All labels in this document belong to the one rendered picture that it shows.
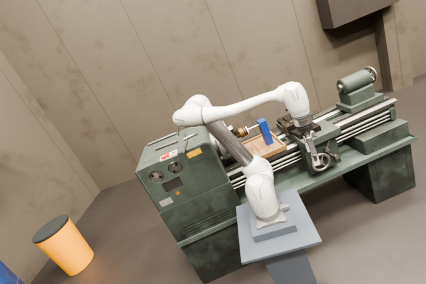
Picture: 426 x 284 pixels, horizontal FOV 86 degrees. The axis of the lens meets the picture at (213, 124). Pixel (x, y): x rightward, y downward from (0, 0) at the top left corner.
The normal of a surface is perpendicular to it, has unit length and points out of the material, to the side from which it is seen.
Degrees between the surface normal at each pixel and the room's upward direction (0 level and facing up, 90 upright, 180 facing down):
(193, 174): 90
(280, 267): 90
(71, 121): 90
